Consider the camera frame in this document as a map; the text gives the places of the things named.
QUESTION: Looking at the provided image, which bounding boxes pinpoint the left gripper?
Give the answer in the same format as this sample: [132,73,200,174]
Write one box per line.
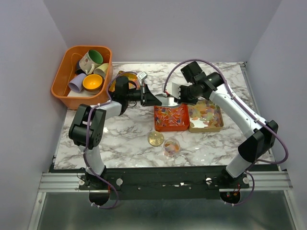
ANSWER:
[124,83,162,106]

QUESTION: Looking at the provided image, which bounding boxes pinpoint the silver metal scoop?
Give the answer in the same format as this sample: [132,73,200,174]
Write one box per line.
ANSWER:
[155,93,180,108]

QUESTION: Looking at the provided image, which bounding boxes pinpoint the orange lollipop tin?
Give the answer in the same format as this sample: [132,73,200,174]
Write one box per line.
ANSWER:
[154,104,189,132]

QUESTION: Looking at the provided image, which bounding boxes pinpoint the gold popsicle candy tin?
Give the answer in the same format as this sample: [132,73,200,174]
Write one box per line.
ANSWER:
[188,100,224,133]

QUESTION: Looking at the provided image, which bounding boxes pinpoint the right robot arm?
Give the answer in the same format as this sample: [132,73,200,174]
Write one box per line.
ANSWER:
[163,59,278,188]

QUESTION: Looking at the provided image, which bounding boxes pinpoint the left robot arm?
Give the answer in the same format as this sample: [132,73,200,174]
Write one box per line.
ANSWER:
[69,72,162,189]

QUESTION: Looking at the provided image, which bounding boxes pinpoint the dark tin of gummies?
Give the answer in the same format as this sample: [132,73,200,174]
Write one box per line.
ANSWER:
[109,73,140,92]

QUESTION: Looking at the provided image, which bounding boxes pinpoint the gold jar lid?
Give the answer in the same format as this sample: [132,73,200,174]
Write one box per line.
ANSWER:
[148,131,164,147]

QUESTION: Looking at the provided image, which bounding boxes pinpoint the clear glass jar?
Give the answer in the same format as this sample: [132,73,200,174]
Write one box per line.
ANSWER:
[163,138,180,157]

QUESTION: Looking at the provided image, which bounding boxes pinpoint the cream yellow cup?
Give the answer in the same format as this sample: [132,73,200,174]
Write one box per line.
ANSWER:
[93,63,109,79]

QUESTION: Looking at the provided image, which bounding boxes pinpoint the yellow-inside bowl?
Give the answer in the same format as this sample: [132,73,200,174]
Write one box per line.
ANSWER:
[83,74,104,95]

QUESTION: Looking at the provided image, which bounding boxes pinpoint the floral green-inside mug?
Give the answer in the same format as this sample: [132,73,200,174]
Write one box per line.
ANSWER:
[79,49,103,75]

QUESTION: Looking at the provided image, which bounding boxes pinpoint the lavender cup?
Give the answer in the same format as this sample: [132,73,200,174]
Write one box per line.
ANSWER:
[68,73,87,93]

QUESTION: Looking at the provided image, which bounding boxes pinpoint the dark navy cup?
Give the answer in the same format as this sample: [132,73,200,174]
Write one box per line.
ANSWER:
[75,59,85,75]

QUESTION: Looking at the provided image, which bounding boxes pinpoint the orange plastic bin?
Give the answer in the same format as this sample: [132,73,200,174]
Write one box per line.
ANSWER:
[51,46,113,110]

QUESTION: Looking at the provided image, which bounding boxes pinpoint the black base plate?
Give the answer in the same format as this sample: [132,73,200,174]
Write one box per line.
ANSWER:
[79,166,251,200]

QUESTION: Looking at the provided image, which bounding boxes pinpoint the aluminium frame rail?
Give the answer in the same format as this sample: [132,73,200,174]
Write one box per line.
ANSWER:
[38,173,84,193]

